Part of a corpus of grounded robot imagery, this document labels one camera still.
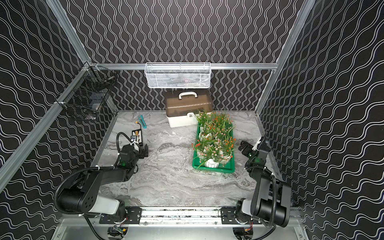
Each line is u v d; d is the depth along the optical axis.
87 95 0.92
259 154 0.69
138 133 1.06
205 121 0.95
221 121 0.94
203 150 0.91
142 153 0.88
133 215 0.74
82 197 0.44
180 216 0.76
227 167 0.90
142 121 1.13
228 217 0.73
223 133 0.90
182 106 0.95
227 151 0.84
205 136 0.98
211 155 0.85
